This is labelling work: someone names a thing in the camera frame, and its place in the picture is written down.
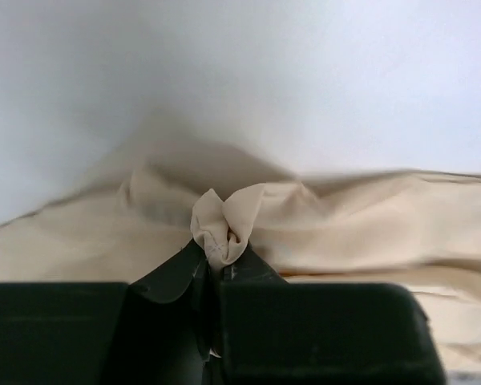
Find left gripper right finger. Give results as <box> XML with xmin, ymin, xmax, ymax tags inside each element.
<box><xmin>218</xmin><ymin>249</ymin><xmax>447</xmax><ymax>384</ymax></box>

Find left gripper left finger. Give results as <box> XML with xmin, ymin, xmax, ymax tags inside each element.
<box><xmin>0</xmin><ymin>242</ymin><xmax>213</xmax><ymax>384</ymax></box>

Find aluminium front rail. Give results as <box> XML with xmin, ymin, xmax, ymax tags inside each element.
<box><xmin>447</xmin><ymin>371</ymin><xmax>481</xmax><ymax>385</ymax></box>

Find beige trousers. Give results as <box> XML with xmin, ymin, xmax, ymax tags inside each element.
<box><xmin>0</xmin><ymin>151</ymin><xmax>481</xmax><ymax>375</ymax></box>

